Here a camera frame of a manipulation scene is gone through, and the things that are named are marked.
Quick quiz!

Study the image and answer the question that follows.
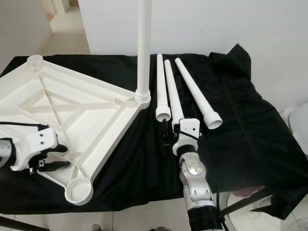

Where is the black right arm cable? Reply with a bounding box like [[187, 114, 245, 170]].
[[183, 130, 224, 227]]

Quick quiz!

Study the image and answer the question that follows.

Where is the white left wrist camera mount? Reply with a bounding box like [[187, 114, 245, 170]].
[[12, 128, 59, 172]]

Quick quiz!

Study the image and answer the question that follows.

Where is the white plastic table top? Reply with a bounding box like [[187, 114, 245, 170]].
[[0, 54, 151, 206]]

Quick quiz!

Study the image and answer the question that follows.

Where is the white round floor base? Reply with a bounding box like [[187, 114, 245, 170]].
[[224, 190, 292, 231]]

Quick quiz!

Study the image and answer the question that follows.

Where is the black cloth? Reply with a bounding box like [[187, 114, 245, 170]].
[[0, 43, 308, 221]]

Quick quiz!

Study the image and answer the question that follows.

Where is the white round object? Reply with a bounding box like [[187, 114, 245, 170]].
[[282, 101, 308, 154]]

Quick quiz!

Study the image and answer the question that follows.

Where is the white plastic table leg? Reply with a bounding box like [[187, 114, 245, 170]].
[[155, 53, 172, 122], [135, 0, 153, 103], [175, 57, 223, 130], [164, 59, 187, 127]]

